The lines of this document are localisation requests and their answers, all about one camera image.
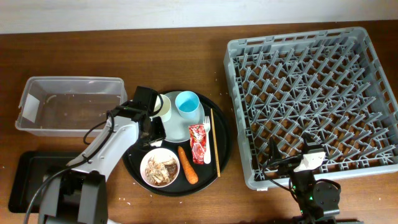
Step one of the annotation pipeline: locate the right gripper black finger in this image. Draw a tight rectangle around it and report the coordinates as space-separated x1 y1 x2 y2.
269 137 282 162
303 133 323 152

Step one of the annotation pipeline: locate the cream white cup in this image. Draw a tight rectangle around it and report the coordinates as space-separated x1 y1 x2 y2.
153 94 172 123

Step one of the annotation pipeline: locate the light blue plastic cup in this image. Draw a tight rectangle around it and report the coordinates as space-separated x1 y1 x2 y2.
175 91 200 119

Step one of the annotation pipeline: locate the red snack wrapper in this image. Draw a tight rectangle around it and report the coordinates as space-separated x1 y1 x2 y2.
188 124 206 164

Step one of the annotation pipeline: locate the pink white bowl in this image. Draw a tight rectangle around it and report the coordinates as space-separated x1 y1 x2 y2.
140 148 180 188

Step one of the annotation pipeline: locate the orange carrot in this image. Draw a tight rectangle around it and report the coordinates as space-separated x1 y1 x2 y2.
178 146 198 185

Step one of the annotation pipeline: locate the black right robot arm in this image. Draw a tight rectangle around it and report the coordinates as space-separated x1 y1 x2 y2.
262 133 341 224

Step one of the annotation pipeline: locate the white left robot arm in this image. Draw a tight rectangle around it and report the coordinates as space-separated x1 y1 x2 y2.
24 86 165 223

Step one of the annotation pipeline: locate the grey dishwasher rack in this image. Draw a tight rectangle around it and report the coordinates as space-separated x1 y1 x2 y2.
224 27 397 191

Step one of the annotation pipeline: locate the pale grey plate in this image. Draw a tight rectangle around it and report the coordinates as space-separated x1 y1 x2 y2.
163 91 205 143

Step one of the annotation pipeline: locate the white plastic fork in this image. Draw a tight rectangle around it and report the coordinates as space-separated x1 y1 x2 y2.
203 116 211 164

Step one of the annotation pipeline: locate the wooden chopstick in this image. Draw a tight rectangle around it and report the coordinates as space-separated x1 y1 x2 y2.
210 108 221 177

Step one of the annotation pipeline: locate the round black tray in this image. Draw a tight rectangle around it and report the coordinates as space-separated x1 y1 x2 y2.
123 95 232 197

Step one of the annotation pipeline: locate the clear plastic bin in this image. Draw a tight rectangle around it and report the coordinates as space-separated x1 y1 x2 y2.
15 76 127 137

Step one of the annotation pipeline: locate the black rectangular tray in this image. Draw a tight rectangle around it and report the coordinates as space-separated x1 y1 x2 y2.
8 151 80 213

